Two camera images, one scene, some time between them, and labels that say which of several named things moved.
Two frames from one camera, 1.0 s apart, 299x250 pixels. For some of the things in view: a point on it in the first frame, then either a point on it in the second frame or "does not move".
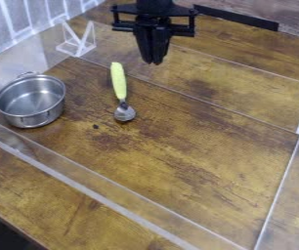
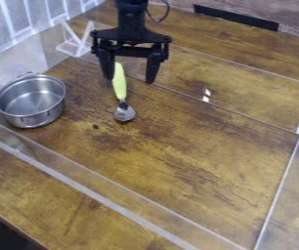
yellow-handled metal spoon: x=125 y=112 does not move
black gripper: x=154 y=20 → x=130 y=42
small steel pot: x=30 y=100 does not move
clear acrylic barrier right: x=291 y=229 does not move
